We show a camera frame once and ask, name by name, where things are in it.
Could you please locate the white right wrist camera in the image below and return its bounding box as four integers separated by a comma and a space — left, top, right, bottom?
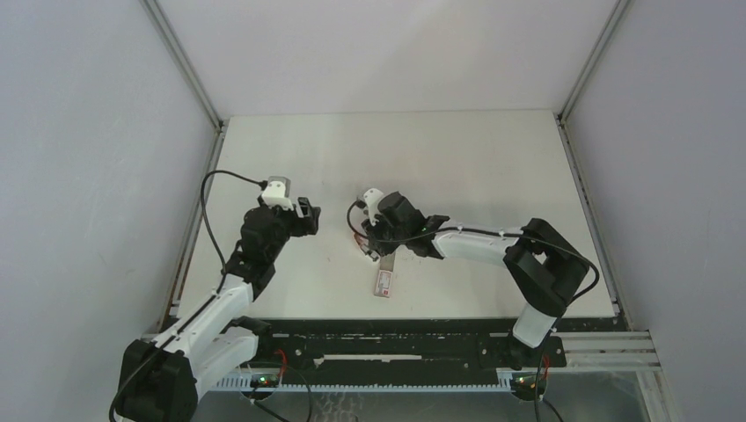
359, 188, 384, 226

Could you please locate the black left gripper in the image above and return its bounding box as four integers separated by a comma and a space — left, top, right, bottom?
257, 195, 319, 262

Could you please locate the aluminium frame rail right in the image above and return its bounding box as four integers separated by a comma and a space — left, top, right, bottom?
555, 0, 634, 329

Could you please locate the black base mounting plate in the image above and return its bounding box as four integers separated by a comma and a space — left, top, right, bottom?
251, 318, 567, 388

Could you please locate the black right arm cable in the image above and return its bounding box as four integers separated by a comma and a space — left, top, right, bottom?
346, 200, 602, 422

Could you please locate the red white staples box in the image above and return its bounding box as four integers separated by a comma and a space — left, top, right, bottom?
373, 253, 396, 298

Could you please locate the aluminium frame rail left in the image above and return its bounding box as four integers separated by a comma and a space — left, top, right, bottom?
141, 1, 223, 316

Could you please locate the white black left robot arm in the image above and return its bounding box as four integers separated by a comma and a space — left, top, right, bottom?
108, 197, 321, 421

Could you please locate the front aluminium rail assembly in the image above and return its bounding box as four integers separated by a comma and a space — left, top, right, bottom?
116, 331, 680, 422

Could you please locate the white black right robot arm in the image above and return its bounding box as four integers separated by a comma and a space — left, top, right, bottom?
346, 188, 600, 366

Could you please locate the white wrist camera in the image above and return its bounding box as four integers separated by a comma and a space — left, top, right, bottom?
359, 188, 384, 226
260, 176, 294, 211

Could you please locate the aluminium frame rail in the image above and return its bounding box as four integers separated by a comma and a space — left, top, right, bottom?
555, 0, 634, 329
141, 1, 223, 316

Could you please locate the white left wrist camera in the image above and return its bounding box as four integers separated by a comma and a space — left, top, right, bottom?
260, 176, 294, 211

